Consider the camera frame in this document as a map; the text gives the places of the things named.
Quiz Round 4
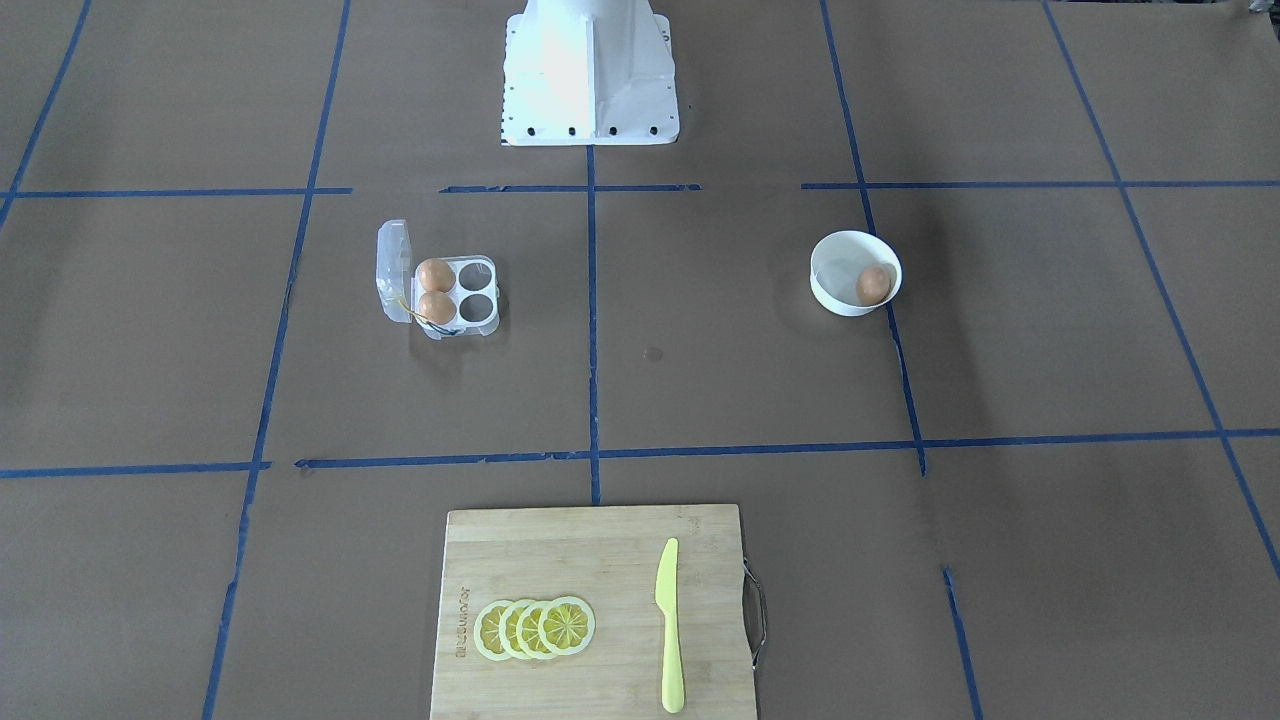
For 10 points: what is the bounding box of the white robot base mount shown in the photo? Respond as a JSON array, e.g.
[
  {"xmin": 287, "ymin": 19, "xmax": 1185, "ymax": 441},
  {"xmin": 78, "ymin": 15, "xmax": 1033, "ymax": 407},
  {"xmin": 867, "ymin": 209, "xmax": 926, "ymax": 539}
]
[{"xmin": 500, "ymin": 1, "xmax": 681, "ymax": 147}]

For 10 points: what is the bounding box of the brown egg upper carton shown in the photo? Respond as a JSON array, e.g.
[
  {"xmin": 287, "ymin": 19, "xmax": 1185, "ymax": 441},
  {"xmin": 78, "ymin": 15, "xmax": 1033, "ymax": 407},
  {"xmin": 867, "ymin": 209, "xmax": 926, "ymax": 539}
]
[{"xmin": 415, "ymin": 258, "xmax": 457, "ymax": 293}]

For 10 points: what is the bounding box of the bamboo cutting board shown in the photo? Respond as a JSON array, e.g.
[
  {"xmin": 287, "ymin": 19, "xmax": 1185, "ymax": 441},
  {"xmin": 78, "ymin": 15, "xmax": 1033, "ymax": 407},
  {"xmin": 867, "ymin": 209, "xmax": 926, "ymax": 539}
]
[{"xmin": 429, "ymin": 503, "xmax": 758, "ymax": 719}]

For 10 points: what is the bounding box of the lemon slice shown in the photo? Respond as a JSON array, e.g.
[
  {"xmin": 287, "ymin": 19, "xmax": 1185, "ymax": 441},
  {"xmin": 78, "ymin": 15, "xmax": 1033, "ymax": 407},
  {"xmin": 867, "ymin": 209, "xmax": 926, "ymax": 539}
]
[
  {"xmin": 498, "ymin": 600, "xmax": 531, "ymax": 660},
  {"xmin": 515, "ymin": 600, "xmax": 556, "ymax": 661},
  {"xmin": 540, "ymin": 596, "xmax": 596, "ymax": 657},
  {"xmin": 472, "ymin": 600, "xmax": 513, "ymax": 662}
]

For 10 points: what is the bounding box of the yellow-green plastic knife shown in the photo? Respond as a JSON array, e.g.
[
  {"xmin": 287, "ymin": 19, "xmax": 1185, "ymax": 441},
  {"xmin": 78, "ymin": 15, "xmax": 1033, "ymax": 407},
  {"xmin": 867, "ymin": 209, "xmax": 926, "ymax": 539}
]
[{"xmin": 654, "ymin": 537, "xmax": 686, "ymax": 714}]

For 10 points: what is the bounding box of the brown egg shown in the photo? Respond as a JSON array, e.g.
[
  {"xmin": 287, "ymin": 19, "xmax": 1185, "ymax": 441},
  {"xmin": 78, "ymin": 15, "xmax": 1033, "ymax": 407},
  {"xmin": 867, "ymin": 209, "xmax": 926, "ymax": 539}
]
[{"xmin": 855, "ymin": 263, "xmax": 896, "ymax": 307}]

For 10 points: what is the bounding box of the white round bowl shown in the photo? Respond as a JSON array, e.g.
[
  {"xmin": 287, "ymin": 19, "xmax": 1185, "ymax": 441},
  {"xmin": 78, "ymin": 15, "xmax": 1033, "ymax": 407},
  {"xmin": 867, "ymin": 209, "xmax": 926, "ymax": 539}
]
[{"xmin": 809, "ymin": 231, "xmax": 904, "ymax": 316}]

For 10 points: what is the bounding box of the brown egg carton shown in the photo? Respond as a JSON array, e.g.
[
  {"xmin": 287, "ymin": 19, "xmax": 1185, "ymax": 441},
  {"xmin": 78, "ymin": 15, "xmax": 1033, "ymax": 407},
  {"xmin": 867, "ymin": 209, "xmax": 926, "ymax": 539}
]
[
  {"xmin": 415, "ymin": 290, "xmax": 458, "ymax": 325},
  {"xmin": 415, "ymin": 258, "xmax": 457, "ymax": 293}
]

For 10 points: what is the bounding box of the brown egg lower carton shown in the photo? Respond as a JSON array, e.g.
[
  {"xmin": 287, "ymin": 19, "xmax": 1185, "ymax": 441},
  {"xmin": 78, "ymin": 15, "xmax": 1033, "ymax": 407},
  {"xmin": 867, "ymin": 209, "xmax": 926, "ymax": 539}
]
[{"xmin": 415, "ymin": 290, "xmax": 458, "ymax": 325}]

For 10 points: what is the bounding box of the clear plastic egg carton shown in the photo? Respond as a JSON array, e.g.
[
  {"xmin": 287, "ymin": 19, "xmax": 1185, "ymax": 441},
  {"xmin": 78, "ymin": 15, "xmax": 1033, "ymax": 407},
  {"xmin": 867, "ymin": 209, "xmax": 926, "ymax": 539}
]
[{"xmin": 374, "ymin": 219, "xmax": 500, "ymax": 340}]

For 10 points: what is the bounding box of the lemon slice top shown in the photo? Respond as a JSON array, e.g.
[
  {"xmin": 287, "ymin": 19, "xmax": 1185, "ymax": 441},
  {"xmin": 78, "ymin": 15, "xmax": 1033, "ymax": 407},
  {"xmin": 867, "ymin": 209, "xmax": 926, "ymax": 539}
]
[{"xmin": 540, "ymin": 596, "xmax": 596, "ymax": 657}]

